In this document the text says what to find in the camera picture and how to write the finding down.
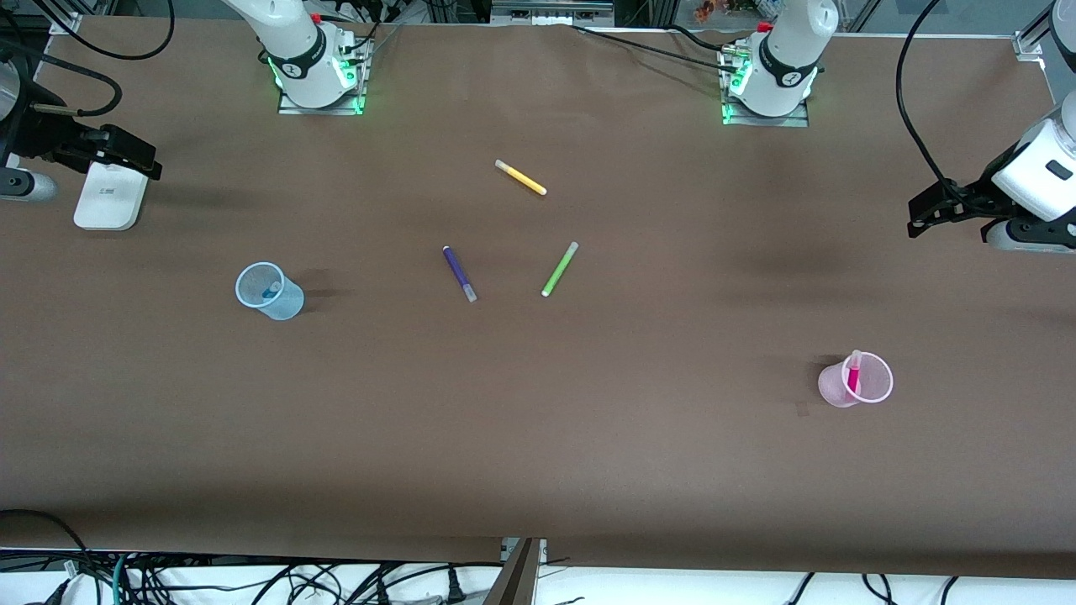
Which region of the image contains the white desk lamp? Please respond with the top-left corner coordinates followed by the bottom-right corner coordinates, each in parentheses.
top-left (74, 160), bottom-right (150, 231)

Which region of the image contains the translucent blue plastic cup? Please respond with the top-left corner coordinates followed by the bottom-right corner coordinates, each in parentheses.
top-left (235, 261), bottom-right (305, 322)

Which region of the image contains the translucent pink plastic cup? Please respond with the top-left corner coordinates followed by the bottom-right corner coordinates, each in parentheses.
top-left (817, 350), bottom-right (894, 409)

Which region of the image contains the purple marker pen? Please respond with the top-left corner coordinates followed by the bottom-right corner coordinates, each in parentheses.
top-left (442, 245), bottom-right (478, 303)

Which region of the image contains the yellow marker pen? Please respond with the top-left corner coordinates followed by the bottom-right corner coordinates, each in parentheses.
top-left (494, 159), bottom-right (548, 197)

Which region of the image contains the green marker pen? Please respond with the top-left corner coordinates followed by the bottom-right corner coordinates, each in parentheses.
top-left (541, 241), bottom-right (580, 298)

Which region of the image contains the grey device box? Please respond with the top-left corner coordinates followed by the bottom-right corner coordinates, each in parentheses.
top-left (492, 0), bottom-right (614, 25)

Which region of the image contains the brown table support beam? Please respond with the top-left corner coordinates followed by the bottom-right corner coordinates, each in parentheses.
top-left (483, 538), bottom-right (543, 605)

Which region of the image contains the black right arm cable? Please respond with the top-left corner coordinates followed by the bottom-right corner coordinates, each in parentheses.
top-left (0, 0), bottom-right (175, 117)

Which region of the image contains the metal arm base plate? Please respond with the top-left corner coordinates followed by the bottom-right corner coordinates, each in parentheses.
top-left (277, 34), bottom-right (373, 116)
top-left (719, 42), bottom-right (810, 128)

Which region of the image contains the black table cable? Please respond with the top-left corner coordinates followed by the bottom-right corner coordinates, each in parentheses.
top-left (572, 24), bottom-right (734, 68)

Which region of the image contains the thick black floor cable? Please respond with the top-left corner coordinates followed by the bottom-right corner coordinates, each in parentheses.
top-left (0, 508), bottom-right (106, 605)

